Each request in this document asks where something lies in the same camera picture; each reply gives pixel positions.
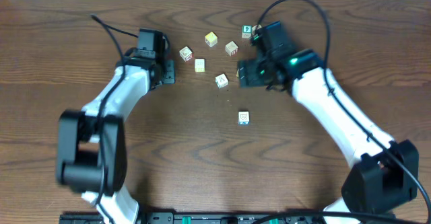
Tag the yellow top block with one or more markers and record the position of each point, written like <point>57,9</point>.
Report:
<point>211,39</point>

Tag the blue edged front block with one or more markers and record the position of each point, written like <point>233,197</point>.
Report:
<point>221,81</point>

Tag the blue edged block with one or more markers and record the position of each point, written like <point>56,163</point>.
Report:
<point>221,81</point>
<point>243,118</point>

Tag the red soccer letter block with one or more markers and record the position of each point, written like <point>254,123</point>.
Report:
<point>255,28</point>

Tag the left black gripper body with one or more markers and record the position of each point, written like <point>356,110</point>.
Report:
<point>169,71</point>

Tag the green framed block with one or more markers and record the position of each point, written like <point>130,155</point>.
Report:
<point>246,31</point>

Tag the red edged left block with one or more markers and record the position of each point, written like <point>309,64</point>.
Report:
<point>186,53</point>

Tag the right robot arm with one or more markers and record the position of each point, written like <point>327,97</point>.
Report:
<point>382,171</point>

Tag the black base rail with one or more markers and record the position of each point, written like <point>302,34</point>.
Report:
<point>199,218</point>

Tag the red sided center block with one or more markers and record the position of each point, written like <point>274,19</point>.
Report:
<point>231,48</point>

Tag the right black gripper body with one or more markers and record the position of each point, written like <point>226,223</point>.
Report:
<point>256,75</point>

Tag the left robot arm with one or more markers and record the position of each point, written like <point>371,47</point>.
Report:
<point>91,150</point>

